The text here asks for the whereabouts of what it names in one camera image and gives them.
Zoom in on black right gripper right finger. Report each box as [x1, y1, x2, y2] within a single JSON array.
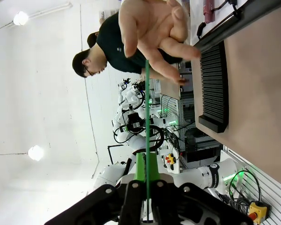
[[149, 152, 254, 225]]

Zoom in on long black ribbed tray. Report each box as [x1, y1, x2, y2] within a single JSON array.
[[198, 43, 229, 134]]

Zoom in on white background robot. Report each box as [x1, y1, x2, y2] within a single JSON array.
[[117, 78, 146, 112]]

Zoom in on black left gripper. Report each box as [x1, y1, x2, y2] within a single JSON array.
[[127, 112, 146, 132]]

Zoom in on yellow emergency stop box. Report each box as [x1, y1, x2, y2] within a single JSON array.
[[248, 202, 270, 222]]

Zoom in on black cable bundle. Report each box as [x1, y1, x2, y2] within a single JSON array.
[[214, 170, 261, 213]]

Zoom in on yellow red button pendant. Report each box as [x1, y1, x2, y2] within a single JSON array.
[[164, 153, 177, 165]]

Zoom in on light wood board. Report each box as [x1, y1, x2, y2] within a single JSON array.
[[162, 70, 181, 99]]

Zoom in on man with glasses black shirt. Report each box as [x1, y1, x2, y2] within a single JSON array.
[[72, 11, 185, 79]]

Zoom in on black thin cable with plug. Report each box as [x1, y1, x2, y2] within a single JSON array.
[[196, 0, 238, 38]]

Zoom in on dark grey long bar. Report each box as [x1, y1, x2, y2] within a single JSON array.
[[198, 0, 281, 51]]

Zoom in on white grooved base plate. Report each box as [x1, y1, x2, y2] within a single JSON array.
[[219, 144, 281, 225]]

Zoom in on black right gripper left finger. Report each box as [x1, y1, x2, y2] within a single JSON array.
[[44, 151, 148, 225]]

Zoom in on round ceiling light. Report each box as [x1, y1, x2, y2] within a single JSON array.
[[12, 11, 29, 26], [28, 145, 45, 162]]

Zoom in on grey control equipment rack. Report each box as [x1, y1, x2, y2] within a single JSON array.
[[177, 98, 223, 170]]

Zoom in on person's right hand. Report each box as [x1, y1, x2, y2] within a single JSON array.
[[118, 0, 202, 86]]

